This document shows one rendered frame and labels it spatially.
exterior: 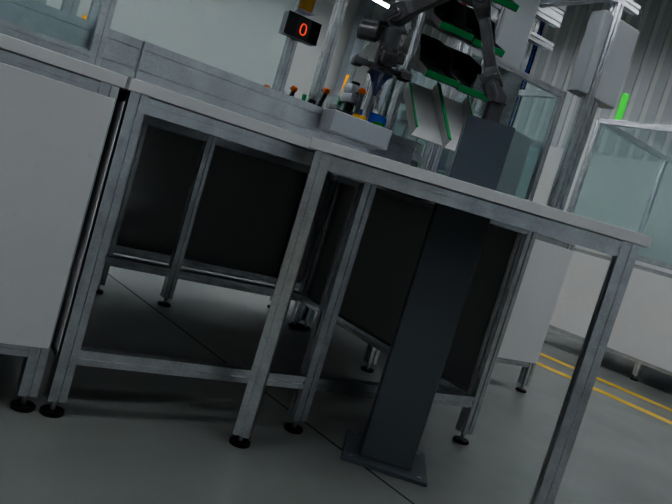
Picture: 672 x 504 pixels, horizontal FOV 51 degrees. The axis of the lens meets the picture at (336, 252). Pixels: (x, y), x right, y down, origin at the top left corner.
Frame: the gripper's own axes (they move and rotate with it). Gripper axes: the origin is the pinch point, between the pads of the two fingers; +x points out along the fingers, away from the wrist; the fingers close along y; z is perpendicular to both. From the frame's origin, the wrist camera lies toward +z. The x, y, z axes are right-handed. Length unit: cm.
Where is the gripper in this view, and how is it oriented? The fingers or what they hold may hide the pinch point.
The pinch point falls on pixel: (377, 84)
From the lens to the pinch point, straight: 220.5
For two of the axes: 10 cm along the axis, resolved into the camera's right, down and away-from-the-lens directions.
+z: 1.9, 1.4, -9.7
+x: -2.8, 9.6, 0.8
